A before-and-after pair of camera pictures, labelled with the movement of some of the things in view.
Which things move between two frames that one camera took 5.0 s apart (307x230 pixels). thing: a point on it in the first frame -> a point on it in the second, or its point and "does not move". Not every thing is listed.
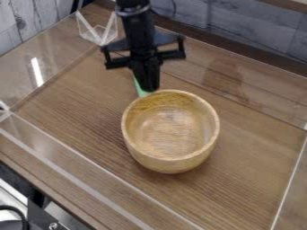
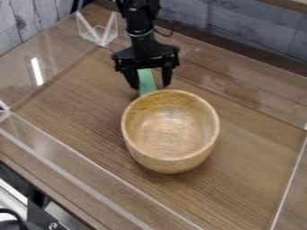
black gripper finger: x=147 y=72 -> x=133 y=77
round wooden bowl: x=170 y=128 does not move
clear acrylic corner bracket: x=98 y=34 does not move
